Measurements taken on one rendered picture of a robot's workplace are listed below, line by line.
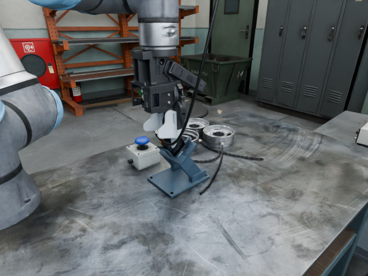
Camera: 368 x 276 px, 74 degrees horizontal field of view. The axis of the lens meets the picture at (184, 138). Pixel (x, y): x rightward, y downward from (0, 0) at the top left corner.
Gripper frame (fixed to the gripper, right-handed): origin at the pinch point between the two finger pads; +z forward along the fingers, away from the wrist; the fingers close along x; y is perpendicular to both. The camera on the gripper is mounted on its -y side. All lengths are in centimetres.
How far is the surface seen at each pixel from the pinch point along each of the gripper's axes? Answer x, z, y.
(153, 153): -9.9, 8.1, -1.6
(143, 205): 2.9, 11.9, 10.2
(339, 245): 31, 37, -40
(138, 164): -10.1, 10.0, 3.2
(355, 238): 33, 40, -50
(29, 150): -231, 92, 3
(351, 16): -59, -33, -291
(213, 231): 18.0, 11.9, 4.3
